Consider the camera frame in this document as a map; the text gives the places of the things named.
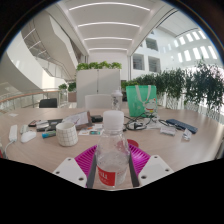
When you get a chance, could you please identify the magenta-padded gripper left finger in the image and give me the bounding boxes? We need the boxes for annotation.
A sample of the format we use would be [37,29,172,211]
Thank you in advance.
[53,144,98,189]

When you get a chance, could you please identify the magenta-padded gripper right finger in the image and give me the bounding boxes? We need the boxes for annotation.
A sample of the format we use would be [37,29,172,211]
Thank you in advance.
[128,143,175,188]

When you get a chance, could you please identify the clear red-labelled water bottle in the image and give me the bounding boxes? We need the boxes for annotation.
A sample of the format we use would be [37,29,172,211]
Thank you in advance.
[93,110,132,191]

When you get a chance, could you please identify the flat round red coaster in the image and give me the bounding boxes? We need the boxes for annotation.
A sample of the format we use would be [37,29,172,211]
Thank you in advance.
[126,138,140,149]

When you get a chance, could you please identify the white grid-patterned mug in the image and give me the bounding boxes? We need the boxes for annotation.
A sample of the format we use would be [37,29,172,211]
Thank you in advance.
[55,121,79,148]

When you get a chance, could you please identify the clear plastic paper packet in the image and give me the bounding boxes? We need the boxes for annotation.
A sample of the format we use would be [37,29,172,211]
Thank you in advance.
[159,125,177,137]

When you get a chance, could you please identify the white sticker sheet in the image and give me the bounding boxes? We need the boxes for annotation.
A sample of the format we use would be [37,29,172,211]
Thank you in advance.
[77,123,104,137]

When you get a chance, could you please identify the small white packet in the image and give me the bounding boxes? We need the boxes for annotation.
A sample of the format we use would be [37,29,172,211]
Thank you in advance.
[182,128,193,141]

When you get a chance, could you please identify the black tablet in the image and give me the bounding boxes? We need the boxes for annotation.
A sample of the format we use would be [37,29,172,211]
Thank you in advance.
[36,118,63,133]

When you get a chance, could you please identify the dark blue keyboard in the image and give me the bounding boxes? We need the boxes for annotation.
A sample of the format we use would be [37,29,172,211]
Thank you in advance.
[165,118,199,135]

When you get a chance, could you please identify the brown notebook with papers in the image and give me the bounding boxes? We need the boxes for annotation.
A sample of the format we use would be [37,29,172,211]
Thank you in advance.
[61,110,93,130]

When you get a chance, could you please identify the white card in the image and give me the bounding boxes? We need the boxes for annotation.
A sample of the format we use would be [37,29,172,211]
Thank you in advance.
[35,120,49,129]

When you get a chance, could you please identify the white computer mouse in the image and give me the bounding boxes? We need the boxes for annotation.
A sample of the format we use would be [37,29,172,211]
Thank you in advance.
[20,130,37,144]

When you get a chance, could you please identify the small red-black device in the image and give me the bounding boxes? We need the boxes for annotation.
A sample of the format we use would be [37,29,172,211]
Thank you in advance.
[27,119,42,128]

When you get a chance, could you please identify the small black box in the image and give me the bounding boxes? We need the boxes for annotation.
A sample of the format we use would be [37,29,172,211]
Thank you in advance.
[90,115,104,124]

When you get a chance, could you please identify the white power strip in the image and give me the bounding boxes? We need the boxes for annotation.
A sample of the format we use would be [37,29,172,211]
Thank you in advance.
[8,124,19,144]

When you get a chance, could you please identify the green tote bag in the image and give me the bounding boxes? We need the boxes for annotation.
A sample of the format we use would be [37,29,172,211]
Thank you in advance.
[125,84,158,118]

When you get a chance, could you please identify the black chair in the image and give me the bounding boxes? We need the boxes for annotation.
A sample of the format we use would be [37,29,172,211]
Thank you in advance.
[38,97,58,109]

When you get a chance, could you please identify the clear white-capped spray bottle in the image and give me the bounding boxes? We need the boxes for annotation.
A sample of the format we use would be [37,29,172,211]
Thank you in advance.
[110,87,124,112]

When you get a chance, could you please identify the small planter with plants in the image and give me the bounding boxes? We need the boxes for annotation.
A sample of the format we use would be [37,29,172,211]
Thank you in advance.
[58,82,78,103]

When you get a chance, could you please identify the white cabinet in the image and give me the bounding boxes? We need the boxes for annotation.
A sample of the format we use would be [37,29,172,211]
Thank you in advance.
[75,68,122,108]

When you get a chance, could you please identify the low planter with plants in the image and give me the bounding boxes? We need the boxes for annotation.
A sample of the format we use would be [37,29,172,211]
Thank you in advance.
[120,79,139,101]

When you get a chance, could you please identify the row of green hedge plants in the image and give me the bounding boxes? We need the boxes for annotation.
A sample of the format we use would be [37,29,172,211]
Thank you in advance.
[133,59,224,113]

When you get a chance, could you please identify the green plants atop cabinet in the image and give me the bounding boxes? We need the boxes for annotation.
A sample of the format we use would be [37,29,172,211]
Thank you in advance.
[76,60,123,71]

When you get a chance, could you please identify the tangle of black cables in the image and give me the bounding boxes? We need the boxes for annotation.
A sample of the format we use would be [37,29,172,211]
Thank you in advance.
[123,114,174,132]

